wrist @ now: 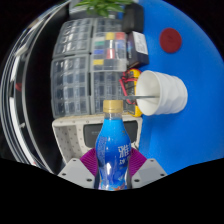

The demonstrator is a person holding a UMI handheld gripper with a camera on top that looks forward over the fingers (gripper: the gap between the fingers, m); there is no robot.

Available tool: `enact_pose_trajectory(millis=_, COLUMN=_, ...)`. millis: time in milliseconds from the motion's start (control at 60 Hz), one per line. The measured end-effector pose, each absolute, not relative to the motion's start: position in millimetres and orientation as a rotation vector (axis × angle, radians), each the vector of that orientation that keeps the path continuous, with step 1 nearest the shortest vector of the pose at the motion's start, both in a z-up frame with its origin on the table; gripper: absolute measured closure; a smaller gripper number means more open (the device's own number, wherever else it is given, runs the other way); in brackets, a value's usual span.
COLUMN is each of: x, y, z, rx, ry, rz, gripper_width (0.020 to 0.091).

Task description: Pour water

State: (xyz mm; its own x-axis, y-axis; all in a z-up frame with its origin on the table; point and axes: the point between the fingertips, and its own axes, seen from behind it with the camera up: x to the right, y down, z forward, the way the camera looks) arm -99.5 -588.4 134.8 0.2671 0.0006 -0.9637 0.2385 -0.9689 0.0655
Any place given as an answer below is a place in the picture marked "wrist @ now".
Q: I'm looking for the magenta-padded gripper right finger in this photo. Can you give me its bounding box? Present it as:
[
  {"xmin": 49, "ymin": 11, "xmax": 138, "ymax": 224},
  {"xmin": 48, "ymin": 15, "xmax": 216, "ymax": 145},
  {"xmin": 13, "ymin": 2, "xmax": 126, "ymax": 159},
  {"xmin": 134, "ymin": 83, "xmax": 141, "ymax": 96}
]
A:
[{"xmin": 127, "ymin": 147, "xmax": 169, "ymax": 189}]

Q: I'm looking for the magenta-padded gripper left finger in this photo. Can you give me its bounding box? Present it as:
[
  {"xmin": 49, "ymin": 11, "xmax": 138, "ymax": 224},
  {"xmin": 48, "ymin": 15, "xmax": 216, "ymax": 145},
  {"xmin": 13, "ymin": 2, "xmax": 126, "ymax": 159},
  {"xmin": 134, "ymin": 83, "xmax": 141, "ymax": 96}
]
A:
[{"xmin": 57, "ymin": 147, "xmax": 101, "ymax": 189}]

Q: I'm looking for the blue drink bottle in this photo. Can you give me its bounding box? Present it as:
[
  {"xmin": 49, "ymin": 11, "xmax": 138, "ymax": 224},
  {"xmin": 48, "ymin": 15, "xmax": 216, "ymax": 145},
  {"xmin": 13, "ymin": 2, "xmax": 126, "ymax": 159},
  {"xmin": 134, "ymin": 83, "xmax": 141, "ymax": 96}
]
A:
[{"xmin": 94, "ymin": 99, "xmax": 132, "ymax": 192}]

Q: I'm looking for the white pegboard tray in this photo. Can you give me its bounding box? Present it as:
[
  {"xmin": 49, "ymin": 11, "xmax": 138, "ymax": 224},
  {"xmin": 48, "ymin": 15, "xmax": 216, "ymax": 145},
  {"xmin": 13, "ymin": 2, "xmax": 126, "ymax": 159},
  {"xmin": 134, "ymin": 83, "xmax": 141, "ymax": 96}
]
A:
[{"xmin": 51, "ymin": 113, "xmax": 144, "ymax": 164}]

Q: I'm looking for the thin stir stick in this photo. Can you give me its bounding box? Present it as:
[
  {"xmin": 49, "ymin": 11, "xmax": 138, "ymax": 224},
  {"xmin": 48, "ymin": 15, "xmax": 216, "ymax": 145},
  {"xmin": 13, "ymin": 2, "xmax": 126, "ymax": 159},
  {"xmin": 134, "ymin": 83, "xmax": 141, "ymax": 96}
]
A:
[{"xmin": 124, "ymin": 94, "xmax": 159, "ymax": 100}]

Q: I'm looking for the white ribbed paper cup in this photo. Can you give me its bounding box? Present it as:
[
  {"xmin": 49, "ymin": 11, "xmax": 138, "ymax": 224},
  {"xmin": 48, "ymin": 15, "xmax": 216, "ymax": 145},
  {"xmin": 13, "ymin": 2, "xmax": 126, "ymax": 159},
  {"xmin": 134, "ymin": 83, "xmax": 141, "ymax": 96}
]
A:
[{"xmin": 134, "ymin": 69, "xmax": 189, "ymax": 117}]

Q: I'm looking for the dark overhead workbench shelf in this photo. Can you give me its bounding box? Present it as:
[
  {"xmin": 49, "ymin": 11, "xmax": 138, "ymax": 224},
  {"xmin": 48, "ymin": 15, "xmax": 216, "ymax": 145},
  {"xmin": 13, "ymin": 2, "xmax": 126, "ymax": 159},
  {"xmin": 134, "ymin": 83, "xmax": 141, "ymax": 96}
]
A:
[{"xmin": 0, "ymin": 13, "xmax": 64, "ymax": 168}]

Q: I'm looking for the grey small-parts drawer cabinet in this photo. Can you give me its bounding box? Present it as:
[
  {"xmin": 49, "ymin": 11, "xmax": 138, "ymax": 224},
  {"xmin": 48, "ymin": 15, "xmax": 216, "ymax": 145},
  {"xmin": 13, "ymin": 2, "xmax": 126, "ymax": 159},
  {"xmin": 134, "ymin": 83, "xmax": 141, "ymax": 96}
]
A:
[
  {"xmin": 49, "ymin": 54, "xmax": 92, "ymax": 118},
  {"xmin": 89, "ymin": 69, "xmax": 134, "ymax": 114},
  {"xmin": 91, "ymin": 18, "xmax": 128, "ymax": 34},
  {"xmin": 53, "ymin": 18, "xmax": 94, "ymax": 59}
]

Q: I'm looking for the yellow multimeter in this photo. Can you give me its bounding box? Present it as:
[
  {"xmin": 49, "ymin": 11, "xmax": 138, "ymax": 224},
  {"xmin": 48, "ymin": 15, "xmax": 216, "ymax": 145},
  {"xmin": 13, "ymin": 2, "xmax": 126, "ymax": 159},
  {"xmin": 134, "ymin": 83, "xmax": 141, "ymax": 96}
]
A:
[{"xmin": 121, "ymin": 68, "xmax": 144, "ymax": 118}]

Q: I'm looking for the black box with white label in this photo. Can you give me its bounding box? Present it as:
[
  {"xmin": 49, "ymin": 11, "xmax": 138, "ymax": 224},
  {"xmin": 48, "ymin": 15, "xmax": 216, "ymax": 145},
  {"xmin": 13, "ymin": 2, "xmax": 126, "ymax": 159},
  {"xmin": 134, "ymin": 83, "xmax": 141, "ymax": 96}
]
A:
[{"xmin": 126, "ymin": 30, "xmax": 150, "ymax": 68}]

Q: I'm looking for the flat round red coaster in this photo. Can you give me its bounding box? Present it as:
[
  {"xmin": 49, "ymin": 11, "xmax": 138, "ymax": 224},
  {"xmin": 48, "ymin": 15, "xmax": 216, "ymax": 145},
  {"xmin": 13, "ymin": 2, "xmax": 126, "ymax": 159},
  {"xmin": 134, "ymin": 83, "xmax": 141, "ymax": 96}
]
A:
[{"xmin": 159, "ymin": 27, "xmax": 183, "ymax": 54}]

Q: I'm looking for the black flat case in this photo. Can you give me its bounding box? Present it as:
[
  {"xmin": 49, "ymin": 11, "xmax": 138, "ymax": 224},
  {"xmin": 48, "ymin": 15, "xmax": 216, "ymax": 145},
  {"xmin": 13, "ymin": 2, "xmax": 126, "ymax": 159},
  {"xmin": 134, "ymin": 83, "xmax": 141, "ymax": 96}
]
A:
[{"xmin": 121, "ymin": 2, "xmax": 145, "ymax": 34}]

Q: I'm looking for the green potted plant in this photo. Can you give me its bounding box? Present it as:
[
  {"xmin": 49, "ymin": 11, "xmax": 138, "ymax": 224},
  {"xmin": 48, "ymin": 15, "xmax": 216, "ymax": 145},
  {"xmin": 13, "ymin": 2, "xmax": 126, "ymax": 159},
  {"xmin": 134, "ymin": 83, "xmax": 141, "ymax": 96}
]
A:
[{"xmin": 74, "ymin": 0, "xmax": 134, "ymax": 18}]

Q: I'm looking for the red test lead cable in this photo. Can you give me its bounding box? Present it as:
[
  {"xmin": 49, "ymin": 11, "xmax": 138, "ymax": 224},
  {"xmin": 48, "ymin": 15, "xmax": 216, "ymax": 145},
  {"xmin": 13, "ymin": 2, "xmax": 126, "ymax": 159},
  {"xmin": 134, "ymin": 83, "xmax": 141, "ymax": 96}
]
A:
[{"xmin": 119, "ymin": 70, "xmax": 134, "ymax": 98}]

